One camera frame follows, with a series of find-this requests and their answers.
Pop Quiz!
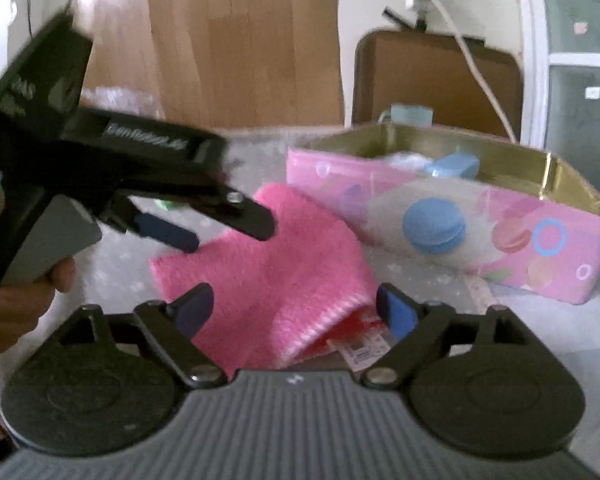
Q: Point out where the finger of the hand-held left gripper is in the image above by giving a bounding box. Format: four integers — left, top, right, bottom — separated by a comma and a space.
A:
102, 195, 202, 254
115, 182, 279, 242

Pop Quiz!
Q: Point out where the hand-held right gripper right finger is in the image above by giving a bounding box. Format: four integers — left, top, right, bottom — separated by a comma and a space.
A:
362, 282, 537, 388

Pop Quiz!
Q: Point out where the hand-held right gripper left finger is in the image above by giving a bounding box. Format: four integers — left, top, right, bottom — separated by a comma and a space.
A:
55, 282, 228, 389

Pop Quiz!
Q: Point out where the red snack packet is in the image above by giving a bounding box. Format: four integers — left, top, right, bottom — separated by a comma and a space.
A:
300, 306, 399, 374

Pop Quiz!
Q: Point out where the pink fuzzy sock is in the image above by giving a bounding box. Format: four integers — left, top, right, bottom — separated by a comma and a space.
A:
149, 181, 379, 380

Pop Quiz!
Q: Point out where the pink macaron print tin box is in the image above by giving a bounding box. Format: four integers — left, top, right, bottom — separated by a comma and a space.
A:
284, 121, 600, 307

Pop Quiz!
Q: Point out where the blue plastic case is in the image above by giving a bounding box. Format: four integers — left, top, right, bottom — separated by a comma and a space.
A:
424, 151, 482, 179

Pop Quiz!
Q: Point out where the person's left hand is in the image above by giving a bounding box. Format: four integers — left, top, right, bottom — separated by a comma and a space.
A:
0, 175, 77, 357

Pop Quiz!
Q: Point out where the grey floral tablecloth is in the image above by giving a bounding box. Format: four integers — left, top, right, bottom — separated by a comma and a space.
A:
0, 126, 512, 392

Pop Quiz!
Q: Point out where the clear plastic bag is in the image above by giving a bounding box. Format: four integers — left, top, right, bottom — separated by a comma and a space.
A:
79, 86, 163, 122

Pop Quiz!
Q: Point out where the wood grain sheet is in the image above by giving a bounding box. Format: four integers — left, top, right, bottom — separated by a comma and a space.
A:
77, 0, 347, 130

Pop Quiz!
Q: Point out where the teal plastic cup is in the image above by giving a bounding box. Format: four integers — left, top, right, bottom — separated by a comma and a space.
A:
389, 104, 435, 127

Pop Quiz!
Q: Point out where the black tape strip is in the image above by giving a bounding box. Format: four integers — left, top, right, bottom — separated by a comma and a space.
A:
381, 6, 414, 27

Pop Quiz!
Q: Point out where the white framed frosted window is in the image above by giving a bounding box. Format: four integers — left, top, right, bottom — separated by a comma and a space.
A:
511, 0, 600, 172

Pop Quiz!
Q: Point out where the white power cable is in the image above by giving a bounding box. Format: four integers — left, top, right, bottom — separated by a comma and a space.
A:
409, 0, 520, 145

